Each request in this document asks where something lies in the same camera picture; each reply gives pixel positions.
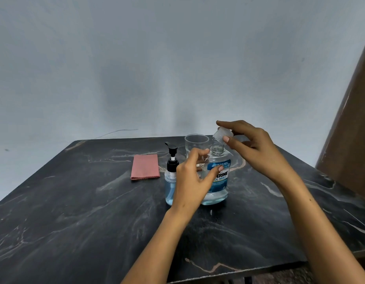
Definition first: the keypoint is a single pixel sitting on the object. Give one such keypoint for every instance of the person's left hand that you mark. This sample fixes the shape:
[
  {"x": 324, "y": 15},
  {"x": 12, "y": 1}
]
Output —
[{"x": 188, "y": 186}]

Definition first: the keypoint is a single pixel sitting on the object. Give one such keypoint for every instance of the person's right hand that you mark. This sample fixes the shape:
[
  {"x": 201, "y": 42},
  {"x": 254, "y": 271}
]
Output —
[{"x": 259, "y": 153}]

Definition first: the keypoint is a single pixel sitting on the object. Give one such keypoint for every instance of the small clear bottle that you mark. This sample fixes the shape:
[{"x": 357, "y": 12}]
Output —
[{"x": 170, "y": 192}]

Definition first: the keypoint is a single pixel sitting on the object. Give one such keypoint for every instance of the black pump dispenser head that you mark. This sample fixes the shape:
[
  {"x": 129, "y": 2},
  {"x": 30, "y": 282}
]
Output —
[{"x": 172, "y": 164}]

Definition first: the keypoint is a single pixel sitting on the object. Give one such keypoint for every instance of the large bottle with blue label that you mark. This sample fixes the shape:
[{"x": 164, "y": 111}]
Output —
[{"x": 219, "y": 195}]

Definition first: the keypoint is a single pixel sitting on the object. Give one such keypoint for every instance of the clear plastic bottle cap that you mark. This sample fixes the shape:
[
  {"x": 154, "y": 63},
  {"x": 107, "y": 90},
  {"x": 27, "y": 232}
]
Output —
[{"x": 222, "y": 134}]

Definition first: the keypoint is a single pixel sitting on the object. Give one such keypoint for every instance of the clear drinking glass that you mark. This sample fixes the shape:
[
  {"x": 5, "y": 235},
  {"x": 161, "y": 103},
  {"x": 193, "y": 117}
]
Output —
[{"x": 197, "y": 141}]

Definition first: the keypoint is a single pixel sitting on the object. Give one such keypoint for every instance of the pink cloth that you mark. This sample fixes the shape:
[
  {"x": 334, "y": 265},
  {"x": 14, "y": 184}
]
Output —
[{"x": 145, "y": 167}]

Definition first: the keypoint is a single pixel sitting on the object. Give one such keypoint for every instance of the person's right forearm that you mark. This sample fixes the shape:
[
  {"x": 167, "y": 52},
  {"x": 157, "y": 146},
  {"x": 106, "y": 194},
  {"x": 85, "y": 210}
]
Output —
[{"x": 318, "y": 230}]

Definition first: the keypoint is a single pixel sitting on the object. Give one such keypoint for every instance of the person's left forearm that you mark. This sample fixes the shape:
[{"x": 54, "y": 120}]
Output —
[{"x": 155, "y": 248}]

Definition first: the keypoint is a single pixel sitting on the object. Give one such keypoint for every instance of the brown wooden door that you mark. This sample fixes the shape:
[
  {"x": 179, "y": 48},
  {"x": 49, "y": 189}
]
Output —
[{"x": 352, "y": 139}]

